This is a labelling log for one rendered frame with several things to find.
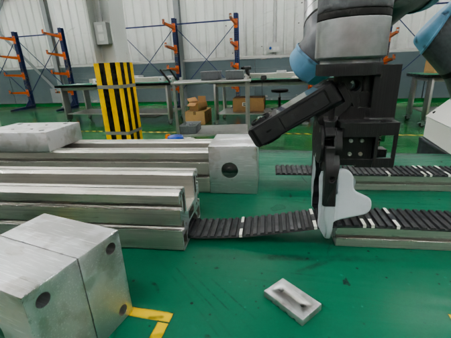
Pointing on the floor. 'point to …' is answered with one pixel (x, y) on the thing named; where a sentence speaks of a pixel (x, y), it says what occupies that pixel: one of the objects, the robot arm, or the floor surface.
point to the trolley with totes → (233, 76)
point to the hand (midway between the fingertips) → (317, 217)
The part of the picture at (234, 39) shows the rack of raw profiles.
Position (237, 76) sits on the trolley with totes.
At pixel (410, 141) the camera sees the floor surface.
